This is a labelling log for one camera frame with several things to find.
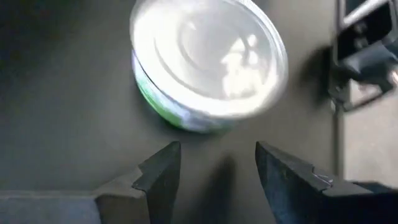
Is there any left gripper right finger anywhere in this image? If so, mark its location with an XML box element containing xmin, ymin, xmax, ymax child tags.
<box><xmin>254</xmin><ymin>141</ymin><xmax>398</xmax><ymax>224</ymax></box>

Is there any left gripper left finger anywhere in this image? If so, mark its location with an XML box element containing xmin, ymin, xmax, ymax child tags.
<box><xmin>0</xmin><ymin>141</ymin><xmax>182</xmax><ymax>224</ymax></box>

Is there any green white label can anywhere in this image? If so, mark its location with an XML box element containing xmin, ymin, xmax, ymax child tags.
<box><xmin>129</xmin><ymin>0</ymin><xmax>289</xmax><ymax>134</ymax></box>

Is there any black table mat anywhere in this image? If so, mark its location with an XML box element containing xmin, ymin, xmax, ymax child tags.
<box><xmin>0</xmin><ymin>0</ymin><xmax>343</xmax><ymax>224</ymax></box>

